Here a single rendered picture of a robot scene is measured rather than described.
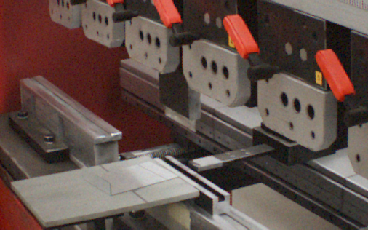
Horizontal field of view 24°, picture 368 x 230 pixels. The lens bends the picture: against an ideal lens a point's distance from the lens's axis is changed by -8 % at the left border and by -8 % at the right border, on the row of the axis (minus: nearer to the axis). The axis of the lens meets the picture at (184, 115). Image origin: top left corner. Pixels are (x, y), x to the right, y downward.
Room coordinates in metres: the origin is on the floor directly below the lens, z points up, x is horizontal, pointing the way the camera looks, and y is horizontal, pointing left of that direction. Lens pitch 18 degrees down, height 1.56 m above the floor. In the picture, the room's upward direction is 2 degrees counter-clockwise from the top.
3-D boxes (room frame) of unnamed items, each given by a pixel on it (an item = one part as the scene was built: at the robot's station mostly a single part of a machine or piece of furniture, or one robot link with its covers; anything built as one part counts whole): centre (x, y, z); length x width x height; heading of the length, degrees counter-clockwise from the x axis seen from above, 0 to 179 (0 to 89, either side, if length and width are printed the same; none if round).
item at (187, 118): (1.41, 0.01, 1.13); 0.10 x 0.02 x 0.10; 28
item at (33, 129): (1.92, 0.34, 0.89); 0.30 x 0.05 x 0.03; 28
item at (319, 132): (1.08, -0.16, 1.26); 0.15 x 0.09 x 0.17; 28
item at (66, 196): (1.34, 0.14, 1.00); 0.26 x 0.18 x 0.01; 118
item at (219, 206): (1.39, -0.01, 0.98); 0.20 x 0.03 x 0.03; 28
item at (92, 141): (1.90, 0.26, 0.92); 0.50 x 0.06 x 0.10; 28
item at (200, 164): (1.49, -0.13, 1.01); 0.26 x 0.12 x 0.05; 118
